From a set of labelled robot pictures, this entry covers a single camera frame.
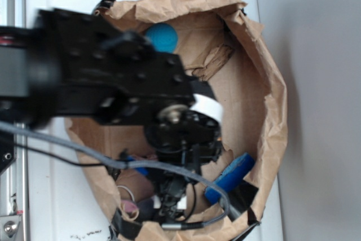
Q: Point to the crumpled brown paper bag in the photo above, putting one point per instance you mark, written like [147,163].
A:
[219,44]

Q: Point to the aluminium frame rail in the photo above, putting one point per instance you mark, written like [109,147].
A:
[14,180]

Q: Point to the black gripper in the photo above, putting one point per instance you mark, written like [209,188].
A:
[186,152]

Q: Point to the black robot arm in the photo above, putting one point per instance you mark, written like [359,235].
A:
[77,65]

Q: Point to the white plastic bin lid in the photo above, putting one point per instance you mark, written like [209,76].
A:
[61,204]

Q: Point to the gray plush animal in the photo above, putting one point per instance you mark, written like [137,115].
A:
[146,209]

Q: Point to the blue sponge block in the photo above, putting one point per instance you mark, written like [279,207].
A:
[233,175]

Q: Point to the teal dimpled ball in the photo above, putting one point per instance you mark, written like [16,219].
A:
[163,37]

